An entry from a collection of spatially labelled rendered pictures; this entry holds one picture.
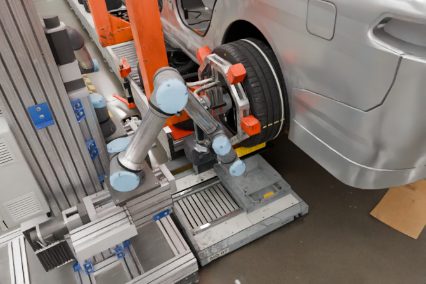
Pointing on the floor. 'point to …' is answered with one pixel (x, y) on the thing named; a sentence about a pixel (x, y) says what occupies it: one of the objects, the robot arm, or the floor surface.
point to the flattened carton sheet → (404, 208)
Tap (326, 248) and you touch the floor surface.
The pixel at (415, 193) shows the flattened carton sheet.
